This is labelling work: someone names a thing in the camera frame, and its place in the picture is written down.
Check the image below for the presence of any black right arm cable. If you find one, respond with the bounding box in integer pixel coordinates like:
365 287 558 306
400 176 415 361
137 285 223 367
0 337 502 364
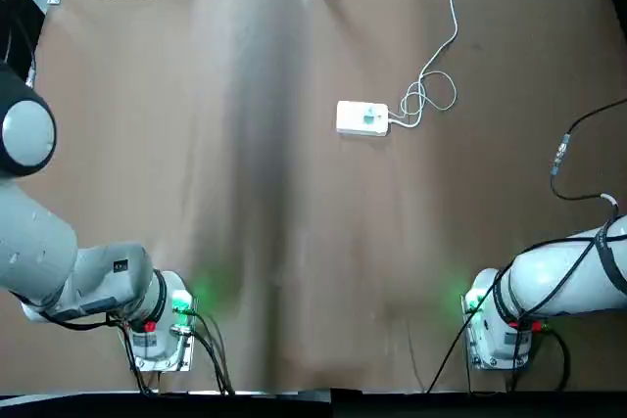
492 98 627 321

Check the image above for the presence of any white power strip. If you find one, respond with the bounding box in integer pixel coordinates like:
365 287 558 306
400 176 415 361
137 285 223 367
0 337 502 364
335 100 392 138

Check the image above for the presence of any black foot cable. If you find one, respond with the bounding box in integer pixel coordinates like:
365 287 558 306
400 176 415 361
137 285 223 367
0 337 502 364
425 312 572 395
117 309 236 395

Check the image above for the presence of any thin white charger cable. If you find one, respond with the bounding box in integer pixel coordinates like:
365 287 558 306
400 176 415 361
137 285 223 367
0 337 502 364
399 70 459 116

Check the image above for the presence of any black right foot cable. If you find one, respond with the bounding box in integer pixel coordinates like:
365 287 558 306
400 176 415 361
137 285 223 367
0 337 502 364
425 312 572 395

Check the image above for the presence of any black left foot cable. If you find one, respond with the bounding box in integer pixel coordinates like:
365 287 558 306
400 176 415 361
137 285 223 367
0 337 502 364
117 309 236 395

